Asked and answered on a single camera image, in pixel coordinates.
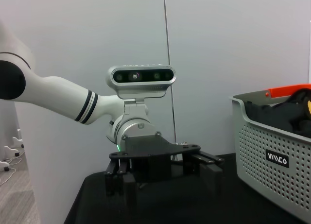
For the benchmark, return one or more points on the grey perforated storage box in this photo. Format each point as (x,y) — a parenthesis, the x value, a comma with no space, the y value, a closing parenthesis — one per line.
(267,185)

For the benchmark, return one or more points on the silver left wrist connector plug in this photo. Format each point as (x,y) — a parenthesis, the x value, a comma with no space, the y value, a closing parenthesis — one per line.
(181,143)

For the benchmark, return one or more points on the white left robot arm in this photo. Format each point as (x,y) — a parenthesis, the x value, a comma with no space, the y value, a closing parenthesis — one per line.
(60,92)

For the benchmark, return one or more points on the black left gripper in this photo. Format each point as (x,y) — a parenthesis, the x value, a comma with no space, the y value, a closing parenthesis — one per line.
(150,148)

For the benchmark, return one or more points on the black cloth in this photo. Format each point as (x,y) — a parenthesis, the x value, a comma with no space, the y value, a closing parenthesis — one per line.
(272,117)

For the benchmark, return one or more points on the white wheeled stand base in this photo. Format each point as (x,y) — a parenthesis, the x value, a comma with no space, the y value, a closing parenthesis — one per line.
(9,149)

